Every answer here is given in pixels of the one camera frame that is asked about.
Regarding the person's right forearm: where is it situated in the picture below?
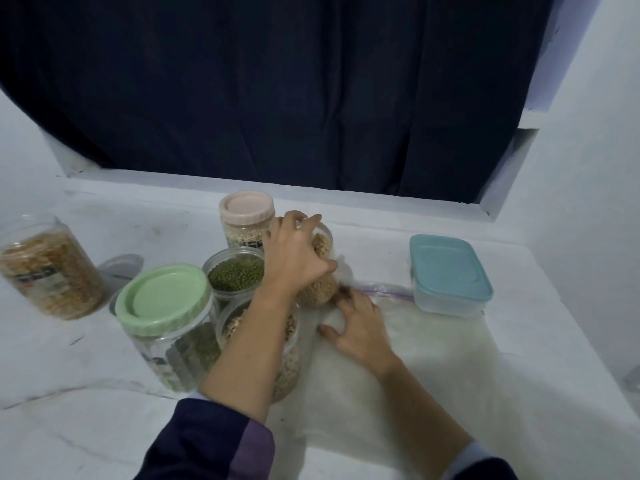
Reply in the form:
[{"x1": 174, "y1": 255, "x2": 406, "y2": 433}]
[{"x1": 378, "y1": 357, "x2": 519, "y2": 480}]

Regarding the zip bag of corn kernels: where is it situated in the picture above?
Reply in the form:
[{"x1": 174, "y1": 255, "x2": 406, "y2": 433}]
[{"x1": 295, "y1": 277, "x2": 511, "y2": 446}]

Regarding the person's left forearm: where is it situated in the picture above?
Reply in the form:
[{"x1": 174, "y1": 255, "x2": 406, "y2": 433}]
[{"x1": 135, "y1": 279, "x2": 301, "y2": 480}]

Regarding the teal lidded plastic container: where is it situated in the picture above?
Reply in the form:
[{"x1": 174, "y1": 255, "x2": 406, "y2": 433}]
[{"x1": 408, "y1": 233, "x2": 495, "y2": 318}]

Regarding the green round lid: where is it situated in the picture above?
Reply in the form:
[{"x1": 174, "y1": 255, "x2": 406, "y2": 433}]
[{"x1": 114, "y1": 265, "x2": 212, "y2": 339}]

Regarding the pile of green beans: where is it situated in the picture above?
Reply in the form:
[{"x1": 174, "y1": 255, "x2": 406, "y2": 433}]
[{"x1": 165, "y1": 255, "x2": 265, "y2": 391}]

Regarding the transparent jar green lid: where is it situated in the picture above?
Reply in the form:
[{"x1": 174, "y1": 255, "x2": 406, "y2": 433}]
[{"x1": 114, "y1": 265, "x2": 223, "y2": 396}]

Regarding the transparent jar pink lid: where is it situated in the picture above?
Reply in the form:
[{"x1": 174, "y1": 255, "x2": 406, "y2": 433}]
[{"x1": 219, "y1": 189, "x2": 277, "y2": 251}]

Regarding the person's left hand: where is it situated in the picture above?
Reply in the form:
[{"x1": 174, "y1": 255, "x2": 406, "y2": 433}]
[{"x1": 260, "y1": 209, "x2": 339, "y2": 296}]

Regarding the blue round lid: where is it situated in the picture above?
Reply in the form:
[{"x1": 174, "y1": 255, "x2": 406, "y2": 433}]
[{"x1": 98, "y1": 253, "x2": 145, "y2": 293}]

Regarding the pink round lid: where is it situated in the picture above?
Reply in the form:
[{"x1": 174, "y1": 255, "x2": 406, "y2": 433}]
[{"x1": 219, "y1": 189, "x2": 276, "y2": 228}]

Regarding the person's right hand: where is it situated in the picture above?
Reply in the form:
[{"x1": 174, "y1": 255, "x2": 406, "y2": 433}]
[{"x1": 318, "y1": 285, "x2": 401, "y2": 381}]

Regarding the transparent jar blue lid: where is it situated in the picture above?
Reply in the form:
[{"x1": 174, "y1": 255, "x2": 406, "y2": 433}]
[{"x1": 0, "y1": 213, "x2": 108, "y2": 321}]

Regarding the pile of yellow soybeans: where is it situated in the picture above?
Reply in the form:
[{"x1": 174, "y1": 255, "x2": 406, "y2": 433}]
[{"x1": 300, "y1": 233, "x2": 339, "y2": 306}]

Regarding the dark navy curtain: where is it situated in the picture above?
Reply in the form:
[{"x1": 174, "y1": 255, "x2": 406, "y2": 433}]
[{"x1": 0, "y1": 0, "x2": 556, "y2": 204}]

